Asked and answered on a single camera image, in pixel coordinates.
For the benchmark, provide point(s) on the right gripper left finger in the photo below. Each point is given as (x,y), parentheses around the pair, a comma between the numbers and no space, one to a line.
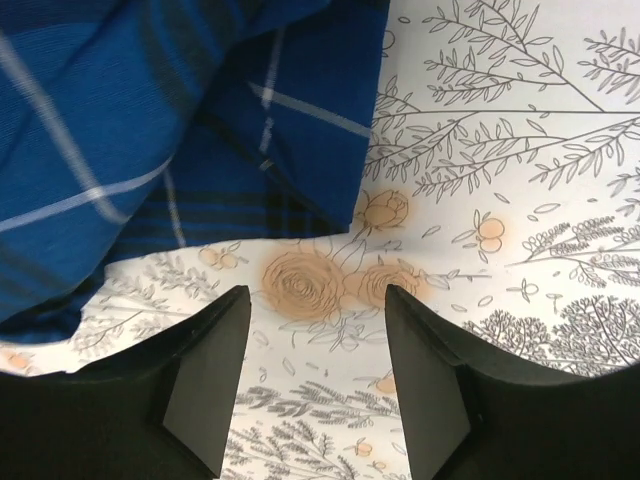
(160,409)

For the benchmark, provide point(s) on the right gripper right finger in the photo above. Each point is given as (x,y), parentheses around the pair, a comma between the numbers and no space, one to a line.
(470,410)

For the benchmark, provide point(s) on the blue plaid long sleeve shirt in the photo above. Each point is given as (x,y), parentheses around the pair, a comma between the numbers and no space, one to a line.
(136,127)

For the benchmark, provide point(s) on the floral patterned table mat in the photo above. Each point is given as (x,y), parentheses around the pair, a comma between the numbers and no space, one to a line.
(500,189)

